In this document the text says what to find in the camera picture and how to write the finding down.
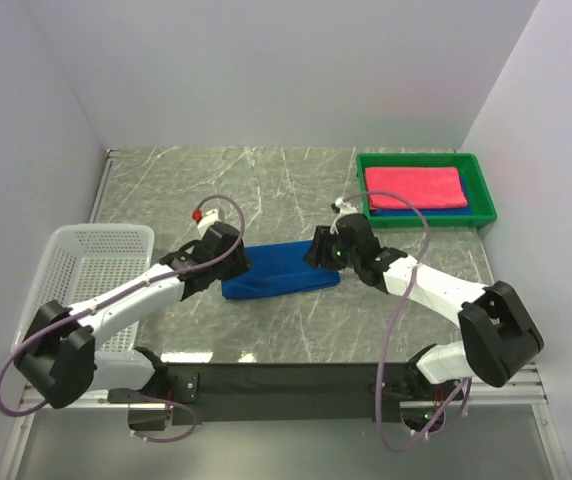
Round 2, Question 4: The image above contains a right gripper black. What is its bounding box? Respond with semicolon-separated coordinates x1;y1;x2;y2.
303;226;361;271

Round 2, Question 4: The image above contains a pink towel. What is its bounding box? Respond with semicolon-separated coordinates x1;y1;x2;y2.
364;166;469;211

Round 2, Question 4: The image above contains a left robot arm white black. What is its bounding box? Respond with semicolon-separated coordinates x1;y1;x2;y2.
12;221;250;409

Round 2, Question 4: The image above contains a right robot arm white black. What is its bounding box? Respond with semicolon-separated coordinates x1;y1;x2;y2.
304;213;544;399

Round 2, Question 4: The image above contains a green plastic tray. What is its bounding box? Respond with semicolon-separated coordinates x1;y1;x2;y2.
356;152;497;228

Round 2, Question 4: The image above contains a white perforated plastic basket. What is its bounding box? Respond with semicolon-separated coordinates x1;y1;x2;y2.
13;223;155;345

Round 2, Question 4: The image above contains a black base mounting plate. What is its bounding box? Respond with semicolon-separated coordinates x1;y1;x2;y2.
106;362;460;431

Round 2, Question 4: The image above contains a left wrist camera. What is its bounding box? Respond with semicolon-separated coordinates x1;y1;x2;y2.
192;208;225;238

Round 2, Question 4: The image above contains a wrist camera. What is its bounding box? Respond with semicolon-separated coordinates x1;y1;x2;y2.
329;198;357;235
192;208;225;238

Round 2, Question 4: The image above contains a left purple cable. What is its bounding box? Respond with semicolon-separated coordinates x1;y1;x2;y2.
0;194;246;444

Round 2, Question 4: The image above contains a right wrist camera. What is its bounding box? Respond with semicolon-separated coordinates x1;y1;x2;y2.
329;198;357;235

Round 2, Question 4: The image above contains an aluminium rail frame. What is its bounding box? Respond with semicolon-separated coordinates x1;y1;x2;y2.
20;364;550;409

